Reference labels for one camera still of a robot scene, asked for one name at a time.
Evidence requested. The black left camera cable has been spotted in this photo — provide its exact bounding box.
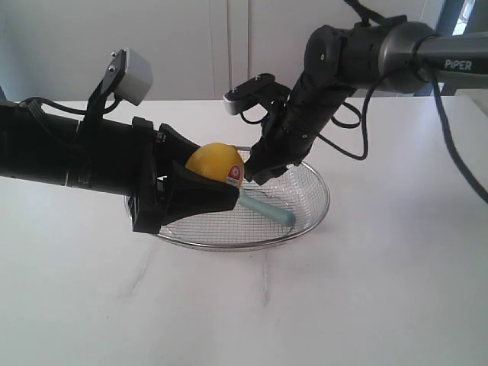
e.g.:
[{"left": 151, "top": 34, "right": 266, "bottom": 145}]
[{"left": 17, "top": 91, "right": 123, "bottom": 127}]

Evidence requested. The teal handled peeler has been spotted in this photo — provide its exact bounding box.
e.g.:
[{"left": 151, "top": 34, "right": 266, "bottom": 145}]
[{"left": 237, "top": 188, "right": 296, "bottom": 227}]

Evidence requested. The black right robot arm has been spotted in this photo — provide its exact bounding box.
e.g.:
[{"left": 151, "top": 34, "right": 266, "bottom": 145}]
[{"left": 245, "top": 21, "right": 487, "bottom": 185}]

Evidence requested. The yellow lemon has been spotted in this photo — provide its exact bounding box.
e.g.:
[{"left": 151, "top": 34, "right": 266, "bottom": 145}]
[{"left": 185, "top": 143, "right": 245, "bottom": 188}]

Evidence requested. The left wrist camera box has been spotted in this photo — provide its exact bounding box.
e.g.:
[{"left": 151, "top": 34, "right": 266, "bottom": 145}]
[{"left": 113, "top": 48, "right": 154, "bottom": 106}]

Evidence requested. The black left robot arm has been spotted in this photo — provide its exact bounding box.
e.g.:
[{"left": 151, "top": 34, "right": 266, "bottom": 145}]
[{"left": 1, "top": 101, "right": 239, "bottom": 234}]

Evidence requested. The black right camera cable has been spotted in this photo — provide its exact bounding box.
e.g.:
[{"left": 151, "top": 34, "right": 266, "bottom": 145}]
[{"left": 239, "top": 0, "right": 488, "bottom": 203}]

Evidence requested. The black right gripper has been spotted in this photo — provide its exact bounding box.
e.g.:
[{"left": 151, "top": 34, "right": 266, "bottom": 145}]
[{"left": 245, "top": 85, "right": 324, "bottom": 185}]

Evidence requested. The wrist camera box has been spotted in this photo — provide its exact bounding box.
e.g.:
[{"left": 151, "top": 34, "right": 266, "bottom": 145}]
[
  {"left": 113, "top": 48, "right": 154, "bottom": 106},
  {"left": 223, "top": 73, "right": 275, "bottom": 116}
]

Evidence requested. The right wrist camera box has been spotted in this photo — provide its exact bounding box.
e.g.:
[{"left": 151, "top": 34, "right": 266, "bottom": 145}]
[{"left": 223, "top": 73, "right": 275, "bottom": 116}]

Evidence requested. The black camera cable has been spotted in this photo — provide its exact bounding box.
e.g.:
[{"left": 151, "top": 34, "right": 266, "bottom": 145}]
[
  {"left": 17, "top": 91, "right": 123, "bottom": 127},
  {"left": 239, "top": 0, "right": 488, "bottom": 203}
]

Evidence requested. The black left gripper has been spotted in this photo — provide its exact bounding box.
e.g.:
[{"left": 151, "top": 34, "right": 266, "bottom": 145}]
[{"left": 127, "top": 117, "right": 239, "bottom": 233}]

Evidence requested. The oval wire mesh basket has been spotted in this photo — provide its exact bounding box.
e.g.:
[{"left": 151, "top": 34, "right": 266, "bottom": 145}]
[{"left": 124, "top": 146, "right": 330, "bottom": 253}]

